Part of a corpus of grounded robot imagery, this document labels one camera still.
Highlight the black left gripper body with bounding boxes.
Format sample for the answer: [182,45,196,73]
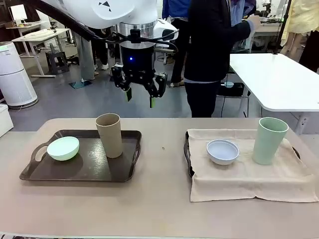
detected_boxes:
[121,45,155,85]

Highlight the beige tall cup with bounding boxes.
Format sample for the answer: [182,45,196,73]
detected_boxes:
[95,113,123,159]

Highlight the mint green round bowl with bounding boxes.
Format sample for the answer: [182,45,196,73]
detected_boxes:
[46,136,80,162]

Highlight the white round bowl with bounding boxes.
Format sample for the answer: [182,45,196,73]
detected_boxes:
[206,139,240,166]

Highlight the beige cloth mat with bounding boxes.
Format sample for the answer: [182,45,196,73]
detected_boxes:
[186,128,319,203]

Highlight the pale green tall cup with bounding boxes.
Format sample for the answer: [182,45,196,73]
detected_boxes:
[251,117,289,166]

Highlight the person's right forearm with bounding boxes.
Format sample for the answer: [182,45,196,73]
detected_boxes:
[230,19,252,42]

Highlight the teal floor mat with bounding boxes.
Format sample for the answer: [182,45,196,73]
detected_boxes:
[68,79,92,90]

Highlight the black plastic serving tray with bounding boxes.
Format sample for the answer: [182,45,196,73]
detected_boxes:
[183,130,302,200]

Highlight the brown plastic serving tray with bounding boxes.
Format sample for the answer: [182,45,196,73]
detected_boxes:
[19,129,143,183]

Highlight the person's right hand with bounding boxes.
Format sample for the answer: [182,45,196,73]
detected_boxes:
[246,14,262,33]

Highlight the background person black trousers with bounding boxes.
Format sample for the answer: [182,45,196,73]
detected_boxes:
[93,27,110,71]

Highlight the background person grey trousers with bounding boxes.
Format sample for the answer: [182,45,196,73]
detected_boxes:
[79,29,96,83]

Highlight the person in dark jacket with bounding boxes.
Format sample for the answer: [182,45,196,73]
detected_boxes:
[183,0,255,118]

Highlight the background person in blue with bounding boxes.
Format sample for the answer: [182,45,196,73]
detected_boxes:
[161,0,191,88]

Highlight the black step stool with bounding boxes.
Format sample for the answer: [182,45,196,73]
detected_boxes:
[45,51,70,75]

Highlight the white standing desk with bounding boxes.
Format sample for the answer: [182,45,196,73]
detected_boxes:
[11,28,72,78]

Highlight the white background desk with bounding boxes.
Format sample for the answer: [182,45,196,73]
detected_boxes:
[6,21,49,38]

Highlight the white side table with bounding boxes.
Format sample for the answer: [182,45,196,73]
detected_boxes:
[229,53,319,135]

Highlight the white monitor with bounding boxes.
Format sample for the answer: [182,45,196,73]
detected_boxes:
[8,4,28,21]

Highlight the white box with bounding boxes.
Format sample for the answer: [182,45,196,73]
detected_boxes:
[0,104,14,137]

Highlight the black stand pole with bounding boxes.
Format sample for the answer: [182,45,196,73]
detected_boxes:
[273,0,292,55]

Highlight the yellow hanging garment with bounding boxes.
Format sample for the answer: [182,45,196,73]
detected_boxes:
[281,0,319,48]

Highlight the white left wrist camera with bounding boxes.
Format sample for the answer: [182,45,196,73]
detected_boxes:
[153,23,180,42]

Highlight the black left arm cable sleeve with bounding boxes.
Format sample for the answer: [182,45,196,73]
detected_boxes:
[32,0,122,43]

